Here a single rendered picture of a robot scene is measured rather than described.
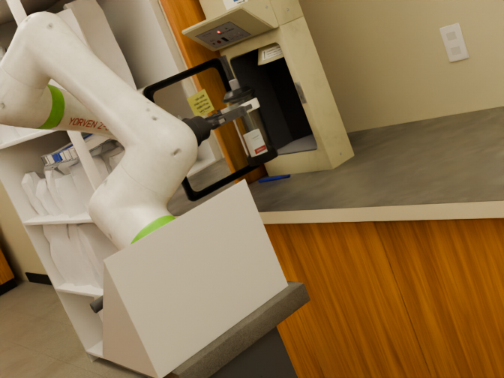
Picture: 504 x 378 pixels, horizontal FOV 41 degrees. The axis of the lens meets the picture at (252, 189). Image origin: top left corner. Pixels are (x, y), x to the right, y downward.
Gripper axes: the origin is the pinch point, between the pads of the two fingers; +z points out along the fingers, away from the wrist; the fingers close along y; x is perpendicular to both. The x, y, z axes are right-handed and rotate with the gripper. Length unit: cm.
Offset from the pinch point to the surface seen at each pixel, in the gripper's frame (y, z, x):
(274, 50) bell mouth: -4.3, 16.8, -12.1
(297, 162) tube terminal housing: 0.7, 13.2, 24.4
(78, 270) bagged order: 179, -8, 63
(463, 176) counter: -71, -1, 28
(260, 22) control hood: -12.8, 7.9, -21.7
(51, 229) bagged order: 189, -8, 38
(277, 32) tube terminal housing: -12.0, 13.4, -17.2
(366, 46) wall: -5, 56, -1
